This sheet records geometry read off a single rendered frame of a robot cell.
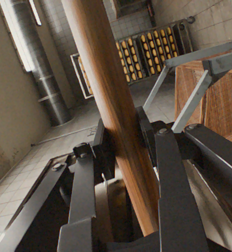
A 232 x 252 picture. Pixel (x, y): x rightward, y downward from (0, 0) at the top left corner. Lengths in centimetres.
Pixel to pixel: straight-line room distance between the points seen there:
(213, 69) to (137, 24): 472
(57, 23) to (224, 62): 505
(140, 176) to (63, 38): 522
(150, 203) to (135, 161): 5
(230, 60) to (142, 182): 46
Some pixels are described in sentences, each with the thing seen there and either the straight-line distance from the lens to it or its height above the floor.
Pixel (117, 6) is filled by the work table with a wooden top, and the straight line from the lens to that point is 446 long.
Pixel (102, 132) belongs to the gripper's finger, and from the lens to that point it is 15.
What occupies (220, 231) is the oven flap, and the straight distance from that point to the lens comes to 84.
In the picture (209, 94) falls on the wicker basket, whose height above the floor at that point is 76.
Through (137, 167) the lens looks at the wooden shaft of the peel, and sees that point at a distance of 17.
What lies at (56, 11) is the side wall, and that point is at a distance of 549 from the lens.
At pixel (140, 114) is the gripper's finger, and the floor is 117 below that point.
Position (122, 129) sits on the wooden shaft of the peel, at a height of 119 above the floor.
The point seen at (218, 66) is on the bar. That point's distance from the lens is 57.
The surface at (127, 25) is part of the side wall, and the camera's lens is 520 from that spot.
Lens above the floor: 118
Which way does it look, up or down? 6 degrees up
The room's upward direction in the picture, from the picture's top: 107 degrees counter-clockwise
